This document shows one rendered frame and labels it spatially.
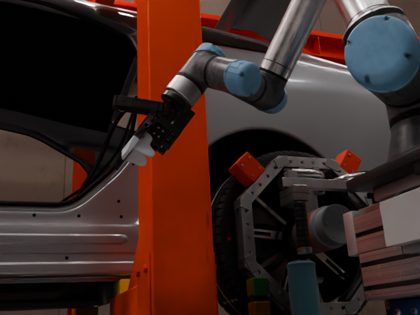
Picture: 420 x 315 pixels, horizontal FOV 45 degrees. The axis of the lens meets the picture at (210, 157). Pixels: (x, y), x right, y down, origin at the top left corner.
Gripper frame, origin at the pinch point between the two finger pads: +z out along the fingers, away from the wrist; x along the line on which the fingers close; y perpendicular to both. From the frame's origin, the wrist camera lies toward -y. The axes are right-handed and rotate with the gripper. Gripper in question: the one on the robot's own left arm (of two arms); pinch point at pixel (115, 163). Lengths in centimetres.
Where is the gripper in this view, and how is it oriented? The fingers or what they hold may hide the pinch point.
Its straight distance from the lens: 110.1
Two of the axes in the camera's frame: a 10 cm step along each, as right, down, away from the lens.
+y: 7.9, 6.1, 1.1
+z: -5.6, 7.8, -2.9
